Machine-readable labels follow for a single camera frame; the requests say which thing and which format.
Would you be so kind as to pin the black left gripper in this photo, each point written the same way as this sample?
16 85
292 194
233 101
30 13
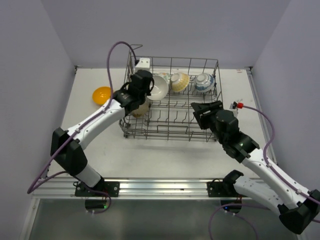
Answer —
148 93

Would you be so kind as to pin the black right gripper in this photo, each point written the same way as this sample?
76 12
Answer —
201 118

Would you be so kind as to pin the white ribbed bowl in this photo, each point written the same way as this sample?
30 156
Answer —
160 88

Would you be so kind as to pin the orange ribbed bowl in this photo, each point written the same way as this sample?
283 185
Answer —
101 95

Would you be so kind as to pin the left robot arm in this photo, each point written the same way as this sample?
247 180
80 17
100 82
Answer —
67 146

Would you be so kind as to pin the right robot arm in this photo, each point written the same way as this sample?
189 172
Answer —
296 205

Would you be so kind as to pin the white floral leaf bowl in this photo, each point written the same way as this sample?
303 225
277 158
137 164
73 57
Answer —
166 76

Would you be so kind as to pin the beige bowl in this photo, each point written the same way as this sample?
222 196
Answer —
142 109

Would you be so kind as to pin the white blue patterned bowl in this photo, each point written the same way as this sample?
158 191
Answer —
204 82

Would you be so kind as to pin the white yellow dotted bowl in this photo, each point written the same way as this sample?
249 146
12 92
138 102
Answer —
179 81

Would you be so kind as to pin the grey wire dish rack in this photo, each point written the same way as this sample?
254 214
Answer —
171 118

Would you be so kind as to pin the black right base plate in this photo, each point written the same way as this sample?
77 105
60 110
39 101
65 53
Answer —
220 188

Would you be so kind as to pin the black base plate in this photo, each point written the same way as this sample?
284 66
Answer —
220 188
112 188

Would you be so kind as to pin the aluminium mounting rail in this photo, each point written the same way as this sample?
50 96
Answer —
133 189

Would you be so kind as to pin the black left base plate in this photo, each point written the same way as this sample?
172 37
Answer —
112 188

